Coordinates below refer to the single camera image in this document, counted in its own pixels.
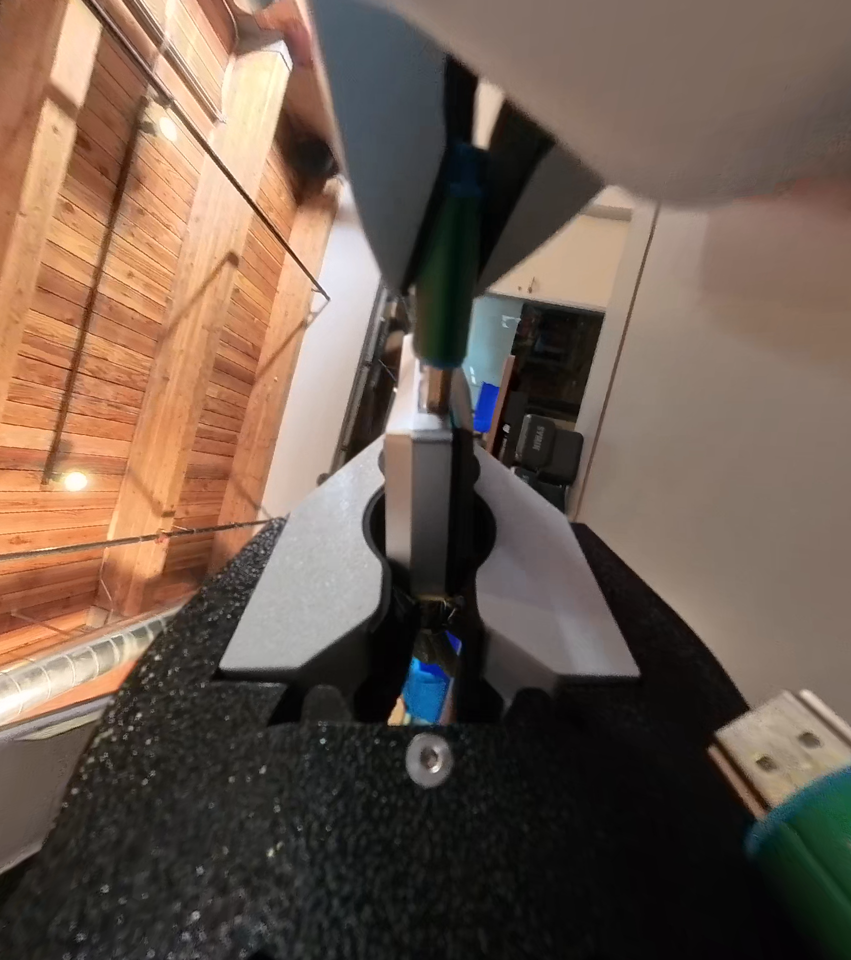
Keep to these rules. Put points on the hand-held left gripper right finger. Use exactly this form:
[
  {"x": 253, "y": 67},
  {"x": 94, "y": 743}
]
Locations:
[{"x": 553, "y": 600}]

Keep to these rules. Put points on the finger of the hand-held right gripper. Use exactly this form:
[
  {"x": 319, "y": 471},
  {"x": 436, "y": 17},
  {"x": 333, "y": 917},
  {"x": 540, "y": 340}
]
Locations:
[
  {"x": 388, "y": 135},
  {"x": 658, "y": 90}
]

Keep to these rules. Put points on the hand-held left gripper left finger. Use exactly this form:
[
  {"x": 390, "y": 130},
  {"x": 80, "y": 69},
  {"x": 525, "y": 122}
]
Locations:
[{"x": 305, "y": 600}]

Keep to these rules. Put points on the black USB hub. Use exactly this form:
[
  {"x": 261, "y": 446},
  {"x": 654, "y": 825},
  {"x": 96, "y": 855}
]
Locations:
[{"x": 418, "y": 510}]

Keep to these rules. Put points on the dark ceiling fixture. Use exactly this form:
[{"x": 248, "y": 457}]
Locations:
[{"x": 313, "y": 154}]

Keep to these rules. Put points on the light blue caddy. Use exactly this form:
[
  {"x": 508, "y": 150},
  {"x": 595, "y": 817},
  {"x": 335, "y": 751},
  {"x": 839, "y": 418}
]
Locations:
[{"x": 425, "y": 690}]

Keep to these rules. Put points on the white door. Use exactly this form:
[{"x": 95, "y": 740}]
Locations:
[{"x": 575, "y": 255}]

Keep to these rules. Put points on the brown-edged table black legs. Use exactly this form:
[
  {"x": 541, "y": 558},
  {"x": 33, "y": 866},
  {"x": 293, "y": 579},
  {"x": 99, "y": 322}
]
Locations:
[{"x": 504, "y": 405}]

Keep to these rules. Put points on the blue plastic bin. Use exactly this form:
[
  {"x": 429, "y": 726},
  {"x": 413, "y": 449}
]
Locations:
[{"x": 488, "y": 405}]

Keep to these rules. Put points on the white ceiling unit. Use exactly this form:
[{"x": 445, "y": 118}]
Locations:
[{"x": 13, "y": 795}]

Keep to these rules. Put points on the silver ceiling duct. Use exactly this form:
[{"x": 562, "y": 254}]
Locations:
[{"x": 43, "y": 675}]

